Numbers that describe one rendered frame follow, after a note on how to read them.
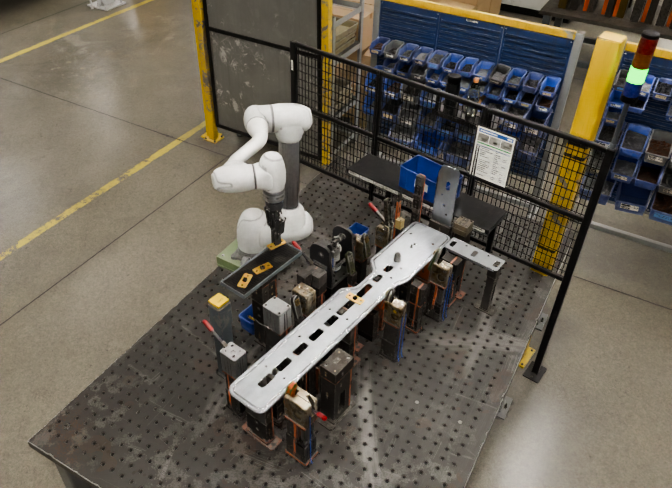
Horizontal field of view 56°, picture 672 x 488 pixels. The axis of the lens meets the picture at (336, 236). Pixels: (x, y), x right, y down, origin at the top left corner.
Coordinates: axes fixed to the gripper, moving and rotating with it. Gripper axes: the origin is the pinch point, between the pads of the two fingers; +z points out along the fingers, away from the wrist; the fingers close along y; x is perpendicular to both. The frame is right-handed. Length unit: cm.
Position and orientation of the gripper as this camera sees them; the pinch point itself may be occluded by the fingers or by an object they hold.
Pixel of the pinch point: (276, 236)
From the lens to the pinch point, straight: 275.8
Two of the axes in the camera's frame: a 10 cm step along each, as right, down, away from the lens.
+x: 7.6, -4.0, 5.2
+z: -0.2, 7.8, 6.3
